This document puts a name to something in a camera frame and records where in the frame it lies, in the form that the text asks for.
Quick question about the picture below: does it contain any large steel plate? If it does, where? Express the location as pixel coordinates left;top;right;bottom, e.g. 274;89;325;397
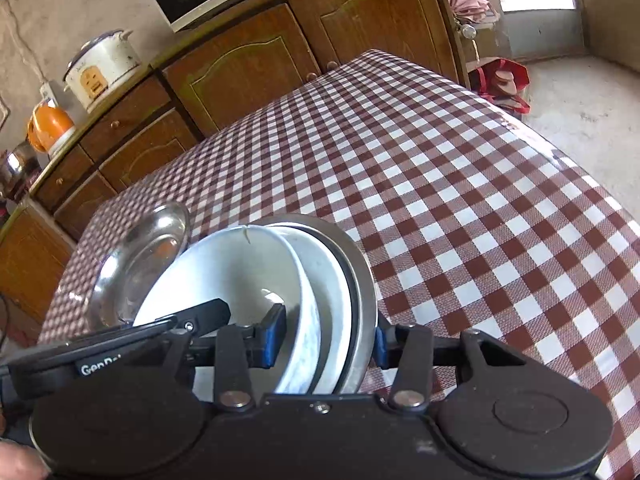
257;214;378;394

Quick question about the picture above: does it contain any blue patterned white bowl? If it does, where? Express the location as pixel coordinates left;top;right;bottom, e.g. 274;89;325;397
134;226;321;396

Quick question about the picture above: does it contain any pink hanging bag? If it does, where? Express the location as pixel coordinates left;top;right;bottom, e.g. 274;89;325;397
448;0;500;40

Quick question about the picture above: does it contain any white rice cooker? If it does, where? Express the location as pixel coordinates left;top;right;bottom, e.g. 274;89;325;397
63;29;141;113

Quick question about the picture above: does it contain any orange electric kettle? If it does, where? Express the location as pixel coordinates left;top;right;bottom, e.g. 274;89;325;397
26;100;76;157

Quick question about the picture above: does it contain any plain white bowl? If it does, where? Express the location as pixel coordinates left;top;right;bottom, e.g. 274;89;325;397
270;226;352;394

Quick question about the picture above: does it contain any medium steel plate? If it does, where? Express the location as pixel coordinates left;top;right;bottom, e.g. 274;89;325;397
87;202;191;330

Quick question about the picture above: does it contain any steel pot on stove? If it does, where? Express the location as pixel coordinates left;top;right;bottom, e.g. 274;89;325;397
1;141;41;195

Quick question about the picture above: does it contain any wooden kitchen cabinet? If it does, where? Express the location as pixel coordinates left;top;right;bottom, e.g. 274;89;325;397
1;0;469;322

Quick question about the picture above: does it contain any red checkered tablecloth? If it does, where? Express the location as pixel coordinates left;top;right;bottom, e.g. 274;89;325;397
39;50;639;479

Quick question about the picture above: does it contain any red bag on floor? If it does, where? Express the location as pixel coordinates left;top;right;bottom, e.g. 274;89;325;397
468;58;530;115

